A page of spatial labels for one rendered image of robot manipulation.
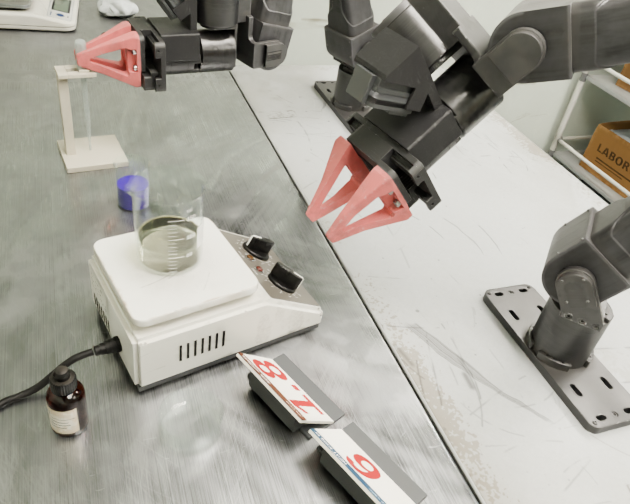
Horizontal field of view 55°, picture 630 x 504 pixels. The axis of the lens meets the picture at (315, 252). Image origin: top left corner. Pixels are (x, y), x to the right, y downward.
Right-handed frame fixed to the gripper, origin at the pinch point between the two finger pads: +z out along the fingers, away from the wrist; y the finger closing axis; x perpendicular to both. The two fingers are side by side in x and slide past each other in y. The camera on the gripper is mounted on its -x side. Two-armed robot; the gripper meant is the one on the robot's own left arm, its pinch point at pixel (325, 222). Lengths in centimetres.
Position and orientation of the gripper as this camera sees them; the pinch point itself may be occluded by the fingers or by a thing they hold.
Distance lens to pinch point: 56.3
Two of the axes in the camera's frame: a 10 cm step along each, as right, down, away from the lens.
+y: 5.2, 5.9, -6.2
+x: 4.3, 4.5, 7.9
